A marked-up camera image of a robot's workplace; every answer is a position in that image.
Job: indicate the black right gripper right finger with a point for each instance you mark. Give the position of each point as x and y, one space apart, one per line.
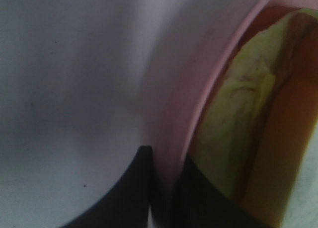
198 204

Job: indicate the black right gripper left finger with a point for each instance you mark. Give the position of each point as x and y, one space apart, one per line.
127 203

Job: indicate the pink round plate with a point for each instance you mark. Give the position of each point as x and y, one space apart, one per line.
191 89

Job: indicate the sandwich with lettuce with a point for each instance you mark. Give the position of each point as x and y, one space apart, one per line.
257 139

